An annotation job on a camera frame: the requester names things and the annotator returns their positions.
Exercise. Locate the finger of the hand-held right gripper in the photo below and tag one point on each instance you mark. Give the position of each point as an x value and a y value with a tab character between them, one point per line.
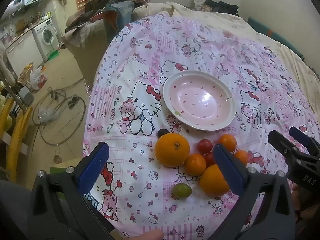
281	142
302	136

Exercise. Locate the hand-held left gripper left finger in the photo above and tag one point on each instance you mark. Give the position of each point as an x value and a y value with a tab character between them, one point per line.
96	165

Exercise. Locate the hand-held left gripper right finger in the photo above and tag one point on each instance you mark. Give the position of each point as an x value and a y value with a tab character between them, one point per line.
228	170

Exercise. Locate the small tangerine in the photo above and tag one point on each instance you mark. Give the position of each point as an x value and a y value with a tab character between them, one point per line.
195	164
227	142
241	156

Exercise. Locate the large smooth orange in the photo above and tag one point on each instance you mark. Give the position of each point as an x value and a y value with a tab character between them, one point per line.
212	182

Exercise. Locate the red cherry tomato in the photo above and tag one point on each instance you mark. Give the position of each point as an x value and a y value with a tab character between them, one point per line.
205	146
209	158

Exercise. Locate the large orange with stem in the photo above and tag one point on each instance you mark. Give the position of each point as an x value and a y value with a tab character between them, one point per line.
172	151

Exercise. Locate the dark plum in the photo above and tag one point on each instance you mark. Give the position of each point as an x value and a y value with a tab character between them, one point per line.
162	132

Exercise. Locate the pink speckled plate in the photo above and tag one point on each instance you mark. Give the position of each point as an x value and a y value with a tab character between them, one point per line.
199	100

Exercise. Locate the person's right hand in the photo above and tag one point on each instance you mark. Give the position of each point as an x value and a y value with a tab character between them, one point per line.
297	196

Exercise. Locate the person's left hand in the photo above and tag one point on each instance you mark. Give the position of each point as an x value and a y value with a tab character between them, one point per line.
147	235

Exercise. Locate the small round brown object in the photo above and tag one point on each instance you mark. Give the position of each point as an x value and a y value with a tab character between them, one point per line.
58	159

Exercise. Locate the clear plastic bag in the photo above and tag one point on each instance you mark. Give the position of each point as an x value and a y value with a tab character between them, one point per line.
46	116

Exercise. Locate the yellow wooden chair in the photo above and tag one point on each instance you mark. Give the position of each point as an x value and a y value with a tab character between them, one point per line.
15	135

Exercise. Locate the grey box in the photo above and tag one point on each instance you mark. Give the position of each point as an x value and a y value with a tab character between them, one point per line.
26	95

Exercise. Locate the brown sofa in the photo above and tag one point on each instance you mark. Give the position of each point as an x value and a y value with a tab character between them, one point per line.
85	60

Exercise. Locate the white plastic bag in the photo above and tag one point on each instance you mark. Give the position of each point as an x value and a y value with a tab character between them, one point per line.
37	76

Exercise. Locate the teal pillow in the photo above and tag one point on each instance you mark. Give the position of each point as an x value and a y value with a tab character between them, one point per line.
270	31

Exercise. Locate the pink cartoon printed blanket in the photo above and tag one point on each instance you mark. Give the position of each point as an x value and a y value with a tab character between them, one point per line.
140	62

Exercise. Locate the yellow basket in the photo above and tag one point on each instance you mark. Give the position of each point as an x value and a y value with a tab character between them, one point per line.
26	71

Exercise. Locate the green dustpan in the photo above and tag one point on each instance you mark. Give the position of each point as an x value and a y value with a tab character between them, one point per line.
53	55

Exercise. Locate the white washing machine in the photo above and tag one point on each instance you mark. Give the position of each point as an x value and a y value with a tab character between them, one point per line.
46	36

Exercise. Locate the white kitchen cabinet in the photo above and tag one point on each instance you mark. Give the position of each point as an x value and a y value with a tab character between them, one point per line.
22	47

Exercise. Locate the dark bag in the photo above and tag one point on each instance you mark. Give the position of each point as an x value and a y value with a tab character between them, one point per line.
222	6

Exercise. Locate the pile of dark clothes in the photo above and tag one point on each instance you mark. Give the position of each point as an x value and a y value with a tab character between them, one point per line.
105	0

